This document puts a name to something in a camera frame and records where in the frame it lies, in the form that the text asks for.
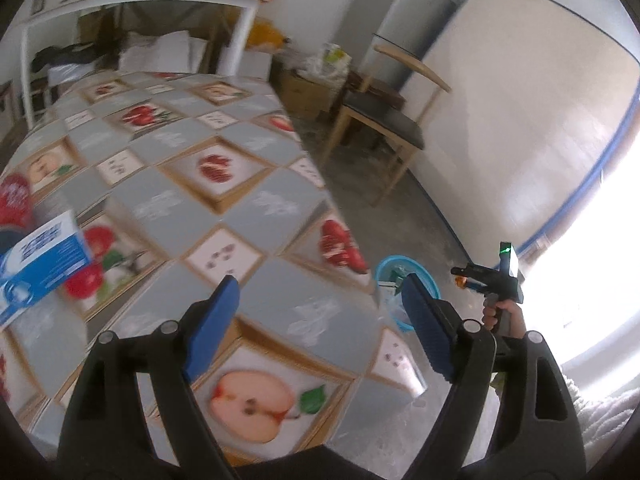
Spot person's right forearm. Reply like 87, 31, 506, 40
560, 372, 640, 466

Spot red can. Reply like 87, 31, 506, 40
0, 172, 35, 228

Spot table with fruit-pattern cloth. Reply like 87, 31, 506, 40
0, 71, 426, 466

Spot black cloth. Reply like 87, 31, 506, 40
30, 45, 96, 73

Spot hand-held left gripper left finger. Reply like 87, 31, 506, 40
56, 275, 241, 480

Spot white metal frame table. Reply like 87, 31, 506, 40
20, 0, 271, 128

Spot green and white bag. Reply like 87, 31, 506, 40
320, 42, 351, 66

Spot white foam packing pieces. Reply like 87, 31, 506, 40
117, 30, 208, 75

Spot wooden chair with dark seat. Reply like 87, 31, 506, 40
320, 42, 453, 207

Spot green and white carton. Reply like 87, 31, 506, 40
380, 267, 412, 311

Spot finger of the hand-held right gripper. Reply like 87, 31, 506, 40
450, 262, 502, 292

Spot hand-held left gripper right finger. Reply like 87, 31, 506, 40
401, 272, 587, 480

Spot person's right hand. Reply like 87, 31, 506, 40
481, 301, 529, 341

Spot blue plastic mesh basket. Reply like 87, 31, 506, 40
375, 256, 442, 332

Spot blue and white carton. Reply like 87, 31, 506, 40
0, 210, 93, 331

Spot white plastic bag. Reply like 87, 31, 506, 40
300, 55, 348, 81

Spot yellow bag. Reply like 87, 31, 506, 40
247, 20, 291, 51

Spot cardboard box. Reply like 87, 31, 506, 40
280, 67, 333, 121

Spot white mattress with blue edge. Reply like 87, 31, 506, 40
400, 0, 640, 256

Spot grey refrigerator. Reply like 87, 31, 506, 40
372, 0, 468, 106

